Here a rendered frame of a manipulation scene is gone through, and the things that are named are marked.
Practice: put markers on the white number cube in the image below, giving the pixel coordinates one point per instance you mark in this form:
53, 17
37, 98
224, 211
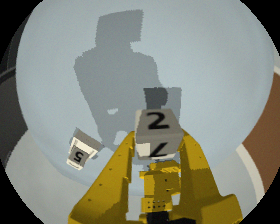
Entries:
158, 134
77, 158

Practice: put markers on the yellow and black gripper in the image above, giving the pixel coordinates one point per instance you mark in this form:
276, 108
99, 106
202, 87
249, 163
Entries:
106, 201

